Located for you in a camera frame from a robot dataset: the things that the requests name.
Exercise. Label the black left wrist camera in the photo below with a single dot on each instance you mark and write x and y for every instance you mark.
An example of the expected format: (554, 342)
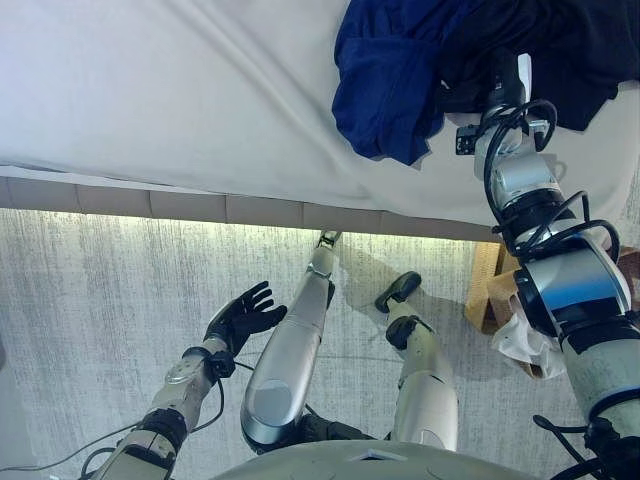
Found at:
(222, 364)

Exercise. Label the white garment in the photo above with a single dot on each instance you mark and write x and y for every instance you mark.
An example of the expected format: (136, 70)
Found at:
(520, 340)

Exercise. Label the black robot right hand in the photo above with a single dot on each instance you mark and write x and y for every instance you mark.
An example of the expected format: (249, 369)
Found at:
(505, 80)

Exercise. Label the black robot right foot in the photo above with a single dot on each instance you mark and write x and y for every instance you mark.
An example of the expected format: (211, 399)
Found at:
(400, 290)

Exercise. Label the brown bed base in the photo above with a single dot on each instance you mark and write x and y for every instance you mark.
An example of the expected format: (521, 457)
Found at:
(190, 207)

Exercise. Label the brown wicker basket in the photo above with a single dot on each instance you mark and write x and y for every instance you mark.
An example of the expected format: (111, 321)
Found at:
(502, 295)

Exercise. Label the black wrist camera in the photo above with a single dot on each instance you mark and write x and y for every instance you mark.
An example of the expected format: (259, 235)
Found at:
(222, 364)
(467, 140)

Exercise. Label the light wooden bed leg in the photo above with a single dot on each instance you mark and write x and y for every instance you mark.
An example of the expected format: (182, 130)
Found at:
(480, 290)

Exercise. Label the grey area rug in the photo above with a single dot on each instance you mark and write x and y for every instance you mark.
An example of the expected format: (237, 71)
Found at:
(100, 300)

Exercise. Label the silver robot right leg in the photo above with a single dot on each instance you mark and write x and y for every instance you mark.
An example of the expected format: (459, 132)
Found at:
(425, 400)

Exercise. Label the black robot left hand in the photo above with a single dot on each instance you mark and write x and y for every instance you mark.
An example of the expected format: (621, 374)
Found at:
(245, 315)

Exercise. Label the silver robot leg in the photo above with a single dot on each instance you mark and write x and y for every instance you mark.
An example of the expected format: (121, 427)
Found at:
(425, 400)
(285, 360)

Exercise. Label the black garment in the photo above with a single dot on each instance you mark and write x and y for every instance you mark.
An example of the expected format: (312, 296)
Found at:
(575, 50)

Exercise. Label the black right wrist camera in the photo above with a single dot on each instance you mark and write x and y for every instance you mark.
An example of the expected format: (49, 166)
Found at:
(467, 140)

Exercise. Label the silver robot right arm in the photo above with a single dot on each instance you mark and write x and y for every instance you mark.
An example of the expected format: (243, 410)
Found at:
(575, 295)

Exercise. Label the blue garment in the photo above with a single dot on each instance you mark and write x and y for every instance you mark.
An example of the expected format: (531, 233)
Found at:
(380, 90)

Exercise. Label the grey robot torso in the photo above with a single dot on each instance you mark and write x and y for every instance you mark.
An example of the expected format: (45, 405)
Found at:
(325, 462)

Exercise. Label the silver robot left leg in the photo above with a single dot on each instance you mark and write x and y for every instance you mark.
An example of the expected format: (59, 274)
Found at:
(285, 360)

